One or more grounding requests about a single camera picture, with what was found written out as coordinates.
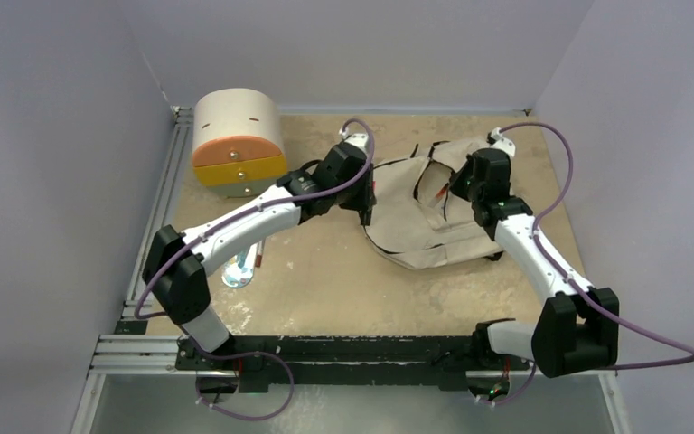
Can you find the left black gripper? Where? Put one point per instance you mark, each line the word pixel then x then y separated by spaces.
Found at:
pixel 365 199

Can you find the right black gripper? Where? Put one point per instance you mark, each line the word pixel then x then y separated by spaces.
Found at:
pixel 454 182

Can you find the beige canvas student backpack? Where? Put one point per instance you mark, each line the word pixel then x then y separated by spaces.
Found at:
pixel 406 229

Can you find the dark red marker pen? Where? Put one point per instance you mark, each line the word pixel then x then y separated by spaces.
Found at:
pixel 260 253

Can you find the purple grey marker pen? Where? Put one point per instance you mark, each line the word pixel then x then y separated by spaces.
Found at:
pixel 444 207

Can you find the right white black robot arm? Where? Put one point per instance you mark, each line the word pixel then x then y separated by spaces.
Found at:
pixel 570 336

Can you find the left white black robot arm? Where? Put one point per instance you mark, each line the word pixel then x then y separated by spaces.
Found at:
pixel 179 264

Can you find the blister pack with blue scissors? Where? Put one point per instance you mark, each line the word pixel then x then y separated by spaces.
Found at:
pixel 239 270

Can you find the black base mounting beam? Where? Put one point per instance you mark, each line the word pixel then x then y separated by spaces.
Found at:
pixel 447 362

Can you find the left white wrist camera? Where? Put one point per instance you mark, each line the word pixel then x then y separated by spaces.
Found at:
pixel 358 140

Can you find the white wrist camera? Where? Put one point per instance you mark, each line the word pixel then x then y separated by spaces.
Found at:
pixel 497 140
pixel 358 140

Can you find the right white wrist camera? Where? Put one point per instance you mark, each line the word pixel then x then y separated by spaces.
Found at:
pixel 497 140

